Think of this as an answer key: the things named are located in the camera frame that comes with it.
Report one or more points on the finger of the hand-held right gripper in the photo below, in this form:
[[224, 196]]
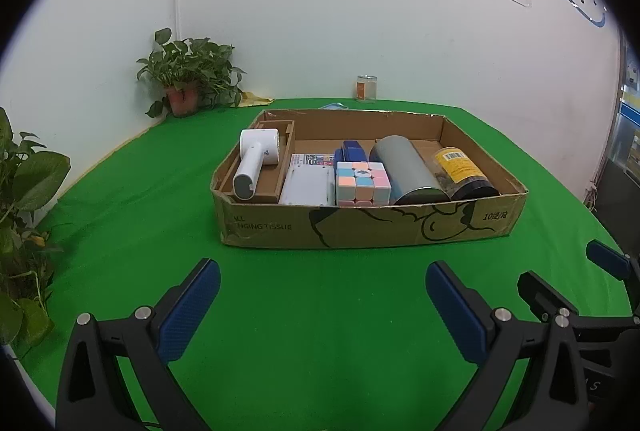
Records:
[[537, 293], [607, 258]]

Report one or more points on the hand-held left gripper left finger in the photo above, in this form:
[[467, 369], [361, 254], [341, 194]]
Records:
[[190, 306]]

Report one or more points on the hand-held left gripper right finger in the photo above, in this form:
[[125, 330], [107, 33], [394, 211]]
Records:
[[457, 306]]

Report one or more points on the brown cardboard box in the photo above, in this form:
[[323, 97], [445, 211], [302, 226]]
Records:
[[375, 226]]

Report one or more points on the jar with yellow label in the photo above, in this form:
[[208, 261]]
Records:
[[457, 166]]

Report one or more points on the grey cylinder can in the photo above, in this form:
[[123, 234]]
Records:
[[405, 166]]

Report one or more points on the pastel puzzle cube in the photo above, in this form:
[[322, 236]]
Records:
[[362, 183]]

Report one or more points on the wooden tray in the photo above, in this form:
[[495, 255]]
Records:
[[282, 171]]

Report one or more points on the white rectangular plastic device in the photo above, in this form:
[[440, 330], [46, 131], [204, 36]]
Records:
[[306, 186]]

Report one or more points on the blue stapler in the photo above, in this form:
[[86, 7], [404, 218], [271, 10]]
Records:
[[352, 151]]

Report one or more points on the colourful board game box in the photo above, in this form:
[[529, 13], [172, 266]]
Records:
[[312, 159]]

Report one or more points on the green tablecloth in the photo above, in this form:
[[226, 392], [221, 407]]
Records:
[[310, 301]]

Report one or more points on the glass door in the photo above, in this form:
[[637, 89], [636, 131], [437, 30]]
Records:
[[631, 111]]

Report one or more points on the large-leaf green plant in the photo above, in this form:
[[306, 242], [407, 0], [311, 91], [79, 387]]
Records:
[[40, 181]]

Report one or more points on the yellow cloth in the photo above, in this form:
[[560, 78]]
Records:
[[255, 101]]

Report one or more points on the blue face mask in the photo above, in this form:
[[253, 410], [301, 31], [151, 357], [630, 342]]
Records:
[[335, 106]]

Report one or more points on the glass jar with orange label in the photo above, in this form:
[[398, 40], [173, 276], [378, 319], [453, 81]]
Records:
[[366, 90]]

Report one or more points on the potted plant in red pot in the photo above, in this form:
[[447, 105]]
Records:
[[195, 61]]

